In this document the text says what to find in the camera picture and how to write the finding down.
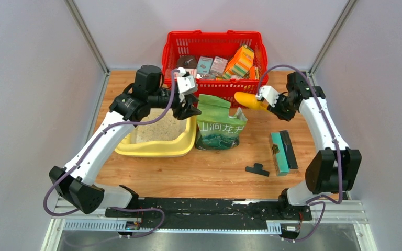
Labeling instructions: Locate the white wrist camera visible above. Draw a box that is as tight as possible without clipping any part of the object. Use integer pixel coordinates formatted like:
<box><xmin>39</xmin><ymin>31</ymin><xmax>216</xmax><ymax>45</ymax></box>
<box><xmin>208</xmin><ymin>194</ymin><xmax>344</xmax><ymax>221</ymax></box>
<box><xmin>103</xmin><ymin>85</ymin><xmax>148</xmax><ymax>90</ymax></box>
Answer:
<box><xmin>174</xmin><ymin>67</ymin><xmax>198</xmax><ymax>95</ymax></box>
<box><xmin>256</xmin><ymin>85</ymin><xmax>280</xmax><ymax>107</ymax></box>

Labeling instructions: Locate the purple cable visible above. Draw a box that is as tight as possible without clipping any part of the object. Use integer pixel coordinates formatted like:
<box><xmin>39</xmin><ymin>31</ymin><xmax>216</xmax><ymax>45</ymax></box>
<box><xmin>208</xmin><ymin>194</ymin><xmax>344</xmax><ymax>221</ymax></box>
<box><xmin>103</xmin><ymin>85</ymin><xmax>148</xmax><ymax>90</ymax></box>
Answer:
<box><xmin>43</xmin><ymin>69</ymin><xmax>181</xmax><ymax>239</ymax></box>
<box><xmin>256</xmin><ymin>64</ymin><xmax>344</xmax><ymax>242</ymax></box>

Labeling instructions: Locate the orange small packet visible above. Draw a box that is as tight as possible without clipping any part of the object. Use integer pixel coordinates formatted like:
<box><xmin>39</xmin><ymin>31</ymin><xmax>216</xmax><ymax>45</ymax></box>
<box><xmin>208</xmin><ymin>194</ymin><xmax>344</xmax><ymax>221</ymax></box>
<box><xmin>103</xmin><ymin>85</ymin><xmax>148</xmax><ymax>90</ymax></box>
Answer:
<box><xmin>247</xmin><ymin>66</ymin><xmax>259</xmax><ymax>80</ymax></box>

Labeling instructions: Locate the orange green striped sponge pack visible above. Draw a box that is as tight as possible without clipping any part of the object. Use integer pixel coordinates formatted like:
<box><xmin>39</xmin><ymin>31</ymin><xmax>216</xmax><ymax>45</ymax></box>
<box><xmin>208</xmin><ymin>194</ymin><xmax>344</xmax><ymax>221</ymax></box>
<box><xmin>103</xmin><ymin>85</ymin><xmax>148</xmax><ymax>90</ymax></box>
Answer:
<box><xmin>222</xmin><ymin>45</ymin><xmax>254</xmax><ymax>79</ymax></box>

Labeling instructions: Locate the black bag clip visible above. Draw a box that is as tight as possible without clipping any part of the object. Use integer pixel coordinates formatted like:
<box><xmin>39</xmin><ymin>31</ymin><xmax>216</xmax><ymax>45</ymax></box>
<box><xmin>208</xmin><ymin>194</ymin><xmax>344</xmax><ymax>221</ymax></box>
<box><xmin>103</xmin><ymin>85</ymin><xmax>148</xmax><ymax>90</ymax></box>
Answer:
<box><xmin>244</xmin><ymin>163</ymin><xmax>270</xmax><ymax>177</ymax></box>

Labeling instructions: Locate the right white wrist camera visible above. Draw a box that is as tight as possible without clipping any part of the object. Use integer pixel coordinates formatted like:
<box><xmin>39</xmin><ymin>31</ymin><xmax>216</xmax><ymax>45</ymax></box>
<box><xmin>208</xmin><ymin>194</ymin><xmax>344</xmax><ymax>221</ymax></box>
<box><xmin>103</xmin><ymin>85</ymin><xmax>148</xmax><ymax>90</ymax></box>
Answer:
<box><xmin>256</xmin><ymin>85</ymin><xmax>280</xmax><ymax>107</ymax></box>

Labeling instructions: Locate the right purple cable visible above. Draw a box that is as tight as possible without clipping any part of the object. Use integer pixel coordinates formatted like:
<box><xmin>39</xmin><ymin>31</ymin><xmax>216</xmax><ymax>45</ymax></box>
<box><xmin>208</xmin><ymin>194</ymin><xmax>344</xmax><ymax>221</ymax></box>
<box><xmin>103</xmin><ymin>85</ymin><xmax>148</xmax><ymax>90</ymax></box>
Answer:
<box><xmin>256</xmin><ymin>64</ymin><xmax>344</xmax><ymax>242</ymax></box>

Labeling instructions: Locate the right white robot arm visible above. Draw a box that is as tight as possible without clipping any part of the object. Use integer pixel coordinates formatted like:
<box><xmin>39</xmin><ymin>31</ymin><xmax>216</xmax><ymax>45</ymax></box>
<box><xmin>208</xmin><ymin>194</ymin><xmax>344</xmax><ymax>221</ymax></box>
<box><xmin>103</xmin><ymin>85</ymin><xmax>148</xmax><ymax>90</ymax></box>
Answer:
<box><xmin>259</xmin><ymin>72</ymin><xmax>362</xmax><ymax>219</ymax></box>

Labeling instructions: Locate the green litter bag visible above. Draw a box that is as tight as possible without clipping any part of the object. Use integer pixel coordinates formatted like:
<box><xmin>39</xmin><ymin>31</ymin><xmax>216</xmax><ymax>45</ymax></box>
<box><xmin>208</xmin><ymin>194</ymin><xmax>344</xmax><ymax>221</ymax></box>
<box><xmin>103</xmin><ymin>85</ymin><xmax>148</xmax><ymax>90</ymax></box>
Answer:
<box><xmin>195</xmin><ymin>94</ymin><xmax>248</xmax><ymax>151</ymax></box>

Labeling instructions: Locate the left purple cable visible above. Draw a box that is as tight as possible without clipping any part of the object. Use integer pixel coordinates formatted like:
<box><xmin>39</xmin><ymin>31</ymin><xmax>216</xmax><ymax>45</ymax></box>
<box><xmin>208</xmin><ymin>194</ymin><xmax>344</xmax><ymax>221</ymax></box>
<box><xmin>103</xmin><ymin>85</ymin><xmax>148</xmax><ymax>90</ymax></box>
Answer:
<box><xmin>43</xmin><ymin>69</ymin><xmax>181</xmax><ymax>239</ymax></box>

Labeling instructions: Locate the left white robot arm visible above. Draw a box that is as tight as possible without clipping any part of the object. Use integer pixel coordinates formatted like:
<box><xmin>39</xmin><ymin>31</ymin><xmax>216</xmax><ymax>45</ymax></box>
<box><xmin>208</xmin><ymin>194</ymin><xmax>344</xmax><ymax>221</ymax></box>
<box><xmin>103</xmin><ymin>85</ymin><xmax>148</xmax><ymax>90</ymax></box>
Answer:
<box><xmin>43</xmin><ymin>65</ymin><xmax>201</xmax><ymax>217</ymax></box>

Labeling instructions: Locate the dark brown box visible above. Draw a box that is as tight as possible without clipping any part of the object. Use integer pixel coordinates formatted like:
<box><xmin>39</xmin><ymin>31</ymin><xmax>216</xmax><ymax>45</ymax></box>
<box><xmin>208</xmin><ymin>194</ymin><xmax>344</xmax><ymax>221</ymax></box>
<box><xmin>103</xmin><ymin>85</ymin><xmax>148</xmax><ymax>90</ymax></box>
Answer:
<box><xmin>175</xmin><ymin>55</ymin><xmax>198</xmax><ymax>69</ymax></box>

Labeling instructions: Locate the pink grey small box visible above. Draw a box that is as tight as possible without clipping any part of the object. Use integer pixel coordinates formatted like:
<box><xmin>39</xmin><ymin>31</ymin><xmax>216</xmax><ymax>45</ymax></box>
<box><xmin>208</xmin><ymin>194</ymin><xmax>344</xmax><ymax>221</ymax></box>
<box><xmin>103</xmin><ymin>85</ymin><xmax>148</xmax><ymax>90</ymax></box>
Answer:
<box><xmin>209</xmin><ymin>56</ymin><xmax>228</xmax><ymax>77</ymax></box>

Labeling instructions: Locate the teal rectangular box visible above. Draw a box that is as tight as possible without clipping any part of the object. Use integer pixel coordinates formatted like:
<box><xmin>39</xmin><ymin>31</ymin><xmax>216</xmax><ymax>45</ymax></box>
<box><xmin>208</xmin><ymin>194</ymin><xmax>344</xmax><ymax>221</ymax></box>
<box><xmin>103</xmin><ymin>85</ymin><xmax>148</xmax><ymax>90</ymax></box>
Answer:
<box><xmin>270</xmin><ymin>132</ymin><xmax>289</xmax><ymax>176</ymax></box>

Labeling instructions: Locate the red plastic shopping basket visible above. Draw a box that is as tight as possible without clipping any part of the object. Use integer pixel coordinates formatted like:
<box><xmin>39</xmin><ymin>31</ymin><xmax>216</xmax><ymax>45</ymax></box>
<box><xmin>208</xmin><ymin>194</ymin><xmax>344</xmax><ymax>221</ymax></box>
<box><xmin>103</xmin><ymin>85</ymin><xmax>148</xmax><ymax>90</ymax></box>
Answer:
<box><xmin>162</xmin><ymin>30</ymin><xmax>268</xmax><ymax>107</ymax></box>

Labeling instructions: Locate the yellow litter box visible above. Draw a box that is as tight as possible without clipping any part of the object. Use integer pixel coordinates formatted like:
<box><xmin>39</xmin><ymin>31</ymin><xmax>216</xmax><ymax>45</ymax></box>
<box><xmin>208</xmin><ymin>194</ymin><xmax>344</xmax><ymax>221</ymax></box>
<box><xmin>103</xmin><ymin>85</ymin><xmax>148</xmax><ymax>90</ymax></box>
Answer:
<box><xmin>115</xmin><ymin>111</ymin><xmax>197</xmax><ymax>158</ymax></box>

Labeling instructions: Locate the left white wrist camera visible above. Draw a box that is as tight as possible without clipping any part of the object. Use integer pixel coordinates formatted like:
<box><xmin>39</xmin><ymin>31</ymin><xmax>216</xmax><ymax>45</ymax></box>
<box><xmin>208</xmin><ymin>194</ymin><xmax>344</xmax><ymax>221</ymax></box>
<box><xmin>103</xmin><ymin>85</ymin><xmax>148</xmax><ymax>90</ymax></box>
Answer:
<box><xmin>174</xmin><ymin>67</ymin><xmax>198</xmax><ymax>95</ymax></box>

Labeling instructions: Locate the yellow plastic scoop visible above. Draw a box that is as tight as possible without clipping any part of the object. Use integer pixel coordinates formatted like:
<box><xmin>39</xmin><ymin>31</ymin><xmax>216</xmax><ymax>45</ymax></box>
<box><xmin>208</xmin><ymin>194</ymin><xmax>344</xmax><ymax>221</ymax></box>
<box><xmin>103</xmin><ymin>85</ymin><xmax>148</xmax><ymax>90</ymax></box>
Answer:
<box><xmin>234</xmin><ymin>92</ymin><xmax>270</xmax><ymax>110</ymax></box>

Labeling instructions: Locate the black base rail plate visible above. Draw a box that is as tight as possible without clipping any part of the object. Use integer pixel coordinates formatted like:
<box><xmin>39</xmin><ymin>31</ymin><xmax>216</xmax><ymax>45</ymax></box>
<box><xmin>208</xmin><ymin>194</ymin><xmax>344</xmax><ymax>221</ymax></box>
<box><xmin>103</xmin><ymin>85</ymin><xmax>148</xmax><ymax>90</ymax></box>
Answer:
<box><xmin>105</xmin><ymin>197</ymin><xmax>312</xmax><ymax>234</ymax></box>

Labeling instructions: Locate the teal small box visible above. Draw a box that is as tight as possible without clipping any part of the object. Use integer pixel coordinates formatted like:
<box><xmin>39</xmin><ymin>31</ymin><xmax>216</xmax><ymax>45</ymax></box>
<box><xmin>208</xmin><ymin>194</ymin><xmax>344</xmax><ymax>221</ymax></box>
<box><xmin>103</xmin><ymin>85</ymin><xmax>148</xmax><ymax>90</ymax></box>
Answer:
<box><xmin>196</xmin><ymin>56</ymin><xmax>214</xmax><ymax>74</ymax></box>

